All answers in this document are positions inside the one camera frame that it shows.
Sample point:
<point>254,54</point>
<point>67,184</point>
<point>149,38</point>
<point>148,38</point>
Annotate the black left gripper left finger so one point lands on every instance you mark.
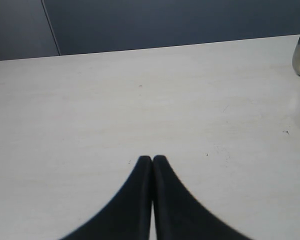
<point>127,216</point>

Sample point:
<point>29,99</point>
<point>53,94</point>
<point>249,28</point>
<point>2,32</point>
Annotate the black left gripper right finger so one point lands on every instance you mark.
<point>178,215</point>

